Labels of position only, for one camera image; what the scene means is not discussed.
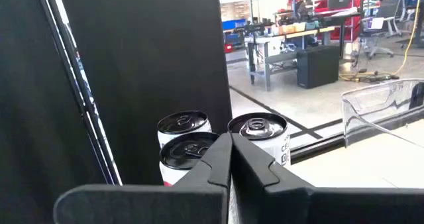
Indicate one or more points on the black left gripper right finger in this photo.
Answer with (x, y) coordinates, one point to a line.
(331, 207)

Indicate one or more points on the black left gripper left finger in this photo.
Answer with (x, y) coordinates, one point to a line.
(149, 204)

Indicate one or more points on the white Celsius can red band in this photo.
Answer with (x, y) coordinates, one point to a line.
(180, 151)
(258, 126)

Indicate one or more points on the white Celsius can blue band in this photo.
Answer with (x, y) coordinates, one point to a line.
(182, 122)

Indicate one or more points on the clear plastic bin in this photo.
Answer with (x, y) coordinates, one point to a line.
(371, 98)

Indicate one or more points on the black equipment box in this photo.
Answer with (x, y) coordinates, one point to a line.
(318, 66)

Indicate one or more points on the black backdrop panel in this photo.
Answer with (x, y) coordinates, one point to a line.
(26, 85)
(149, 51)

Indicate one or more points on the metal backdrop pole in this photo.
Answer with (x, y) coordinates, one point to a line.
(68, 56)

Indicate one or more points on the red storage bin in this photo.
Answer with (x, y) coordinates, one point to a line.
(228, 48)

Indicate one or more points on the tan storage bin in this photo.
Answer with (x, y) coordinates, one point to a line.
(299, 27)

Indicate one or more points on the teal storage bin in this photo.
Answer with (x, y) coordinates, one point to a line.
(312, 25)

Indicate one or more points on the orange storage bin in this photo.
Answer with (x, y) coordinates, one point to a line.
(288, 29)

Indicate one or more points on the black desk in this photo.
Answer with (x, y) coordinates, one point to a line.
(338, 16)

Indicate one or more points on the blue storage bin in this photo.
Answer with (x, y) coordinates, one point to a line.
(233, 24)

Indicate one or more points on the grey office chair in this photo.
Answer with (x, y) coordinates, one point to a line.
(389, 8)

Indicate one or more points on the red shelving unit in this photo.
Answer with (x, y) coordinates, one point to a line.
(320, 0)

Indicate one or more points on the cardboard box shelf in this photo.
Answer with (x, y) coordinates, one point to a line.
(235, 10)

